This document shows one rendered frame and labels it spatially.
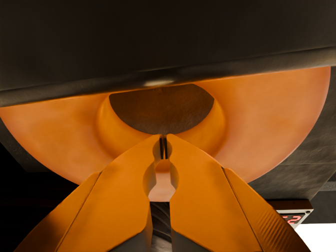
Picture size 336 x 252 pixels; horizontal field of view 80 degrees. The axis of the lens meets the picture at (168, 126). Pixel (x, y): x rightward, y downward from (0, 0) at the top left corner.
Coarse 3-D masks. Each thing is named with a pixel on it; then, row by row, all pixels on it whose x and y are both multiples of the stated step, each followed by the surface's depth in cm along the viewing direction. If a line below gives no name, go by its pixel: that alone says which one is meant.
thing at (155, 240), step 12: (0, 216) 23; (12, 216) 23; (24, 216) 23; (36, 216) 23; (0, 228) 22; (12, 228) 22; (24, 228) 22; (0, 240) 21; (12, 240) 21; (156, 240) 28; (168, 240) 30
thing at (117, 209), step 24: (144, 144) 11; (120, 168) 10; (144, 168) 10; (96, 192) 8; (120, 192) 8; (144, 192) 8; (96, 216) 7; (120, 216) 7; (144, 216) 7; (72, 240) 6; (96, 240) 6; (120, 240) 6; (144, 240) 7
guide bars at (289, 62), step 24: (144, 72) 5; (168, 72) 5; (192, 72) 5; (216, 72) 5; (240, 72) 5; (264, 72) 5; (0, 96) 5; (24, 96) 5; (48, 96) 6; (72, 96) 6
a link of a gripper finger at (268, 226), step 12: (228, 168) 9; (228, 180) 9; (240, 180) 8; (240, 192) 8; (252, 192) 8; (240, 204) 7; (252, 204) 7; (264, 204) 7; (252, 216) 7; (264, 216) 7; (276, 216) 7; (252, 228) 7; (264, 228) 7; (276, 228) 7; (288, 228) 6; (264, 240) 6; (276, 240) 6; (288, 240) 6; (300, 240) 6
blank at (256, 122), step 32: (96, 96) 9; (224, 96) 9; (256, 96) 9; (288, 96) 9; (320, 96) 9; (32, 128) 10; (64, 128) 10; (96, 128) 10; (128, 128) 14; (192, 128) 14; (224, 128) 10; (256, 128) 10; (288, 128) 10; (64, 160) 12; (96, 160) 12; (160, 160) 13; (224, 160) 12; (256, 160) 12; (160, 192) 15
